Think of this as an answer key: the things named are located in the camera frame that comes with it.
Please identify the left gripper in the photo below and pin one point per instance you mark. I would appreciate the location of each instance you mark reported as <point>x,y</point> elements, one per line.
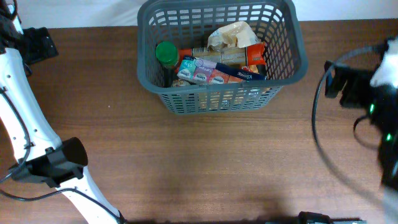
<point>45,47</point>

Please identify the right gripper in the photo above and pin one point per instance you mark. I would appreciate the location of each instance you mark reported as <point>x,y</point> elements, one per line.
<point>357,89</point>

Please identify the grey plastic basket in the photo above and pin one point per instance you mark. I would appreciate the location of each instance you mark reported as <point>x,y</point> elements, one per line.
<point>188,24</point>

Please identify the orange pasta packet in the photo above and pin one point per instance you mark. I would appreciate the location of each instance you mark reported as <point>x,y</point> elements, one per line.
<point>249,58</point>

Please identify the green lid jar red label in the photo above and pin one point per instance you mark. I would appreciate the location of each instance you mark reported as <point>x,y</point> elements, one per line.
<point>167,54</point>

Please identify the beige paper bag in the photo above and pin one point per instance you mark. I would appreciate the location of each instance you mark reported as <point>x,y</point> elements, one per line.
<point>238,34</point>

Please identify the blue tissue pack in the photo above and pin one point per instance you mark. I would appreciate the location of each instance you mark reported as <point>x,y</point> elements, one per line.
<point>205,72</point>

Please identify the beige coffee mix bag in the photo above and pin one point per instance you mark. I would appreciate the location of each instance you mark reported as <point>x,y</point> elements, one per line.
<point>235,98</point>

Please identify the green lid jar white label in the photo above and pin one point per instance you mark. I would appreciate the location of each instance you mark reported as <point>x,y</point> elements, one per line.
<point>180,83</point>

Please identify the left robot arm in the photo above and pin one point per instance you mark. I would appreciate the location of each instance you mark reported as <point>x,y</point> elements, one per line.
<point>41,156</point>

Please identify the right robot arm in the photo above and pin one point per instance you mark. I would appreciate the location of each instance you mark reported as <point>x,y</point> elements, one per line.
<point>383,115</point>

